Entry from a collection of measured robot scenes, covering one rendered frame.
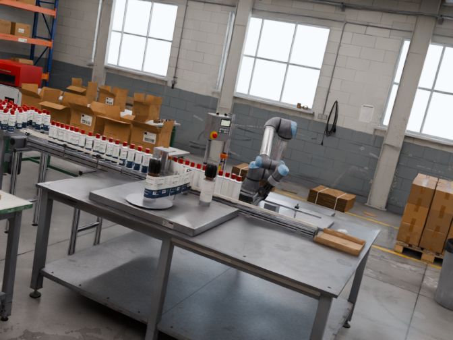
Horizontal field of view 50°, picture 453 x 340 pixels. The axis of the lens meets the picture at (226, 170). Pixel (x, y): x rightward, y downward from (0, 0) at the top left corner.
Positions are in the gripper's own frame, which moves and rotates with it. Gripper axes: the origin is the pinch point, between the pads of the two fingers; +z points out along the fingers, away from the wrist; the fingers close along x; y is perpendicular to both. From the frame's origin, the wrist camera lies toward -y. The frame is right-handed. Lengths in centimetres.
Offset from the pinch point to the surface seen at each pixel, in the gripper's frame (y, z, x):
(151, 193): 64, 22, -43
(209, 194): 31.1, 8.2, -21.3
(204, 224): 65, 8, -2
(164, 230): 84, 20, -14
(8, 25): -383, 282, -656
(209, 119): 0, -19, -67
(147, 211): 77, 25, -32
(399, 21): -538, -181, -114
